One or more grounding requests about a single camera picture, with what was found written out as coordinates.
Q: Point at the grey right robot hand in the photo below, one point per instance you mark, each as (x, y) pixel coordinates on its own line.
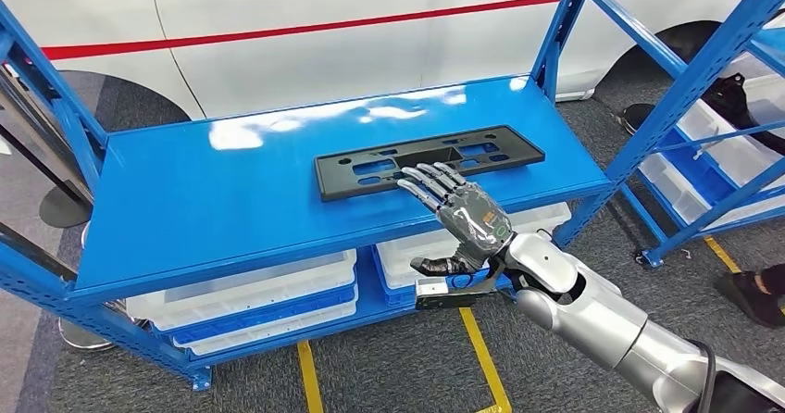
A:
(478, 220)

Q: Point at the black plastic bracket part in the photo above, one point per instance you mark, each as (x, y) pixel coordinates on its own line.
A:
(343, 183)

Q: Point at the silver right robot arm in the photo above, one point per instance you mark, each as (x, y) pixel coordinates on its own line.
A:
(589, 312)

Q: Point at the blue wheeled shelf rack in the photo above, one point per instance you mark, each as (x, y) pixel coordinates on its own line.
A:
(736, 197)

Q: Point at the blue metal shelf rack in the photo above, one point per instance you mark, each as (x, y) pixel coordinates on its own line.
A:
(214, 201)

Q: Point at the black plastic part in bin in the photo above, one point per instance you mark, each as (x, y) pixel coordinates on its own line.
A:
(730, 100)

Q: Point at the white car with red stripe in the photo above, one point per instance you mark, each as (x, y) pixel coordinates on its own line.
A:
(306, 60)

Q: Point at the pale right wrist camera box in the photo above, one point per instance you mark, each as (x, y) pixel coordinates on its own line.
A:
(432, 289)

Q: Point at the black stanchion post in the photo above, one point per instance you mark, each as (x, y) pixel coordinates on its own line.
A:
(64, 208)

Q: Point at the chrome stanchion post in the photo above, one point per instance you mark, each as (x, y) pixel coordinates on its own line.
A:
(80, 336)

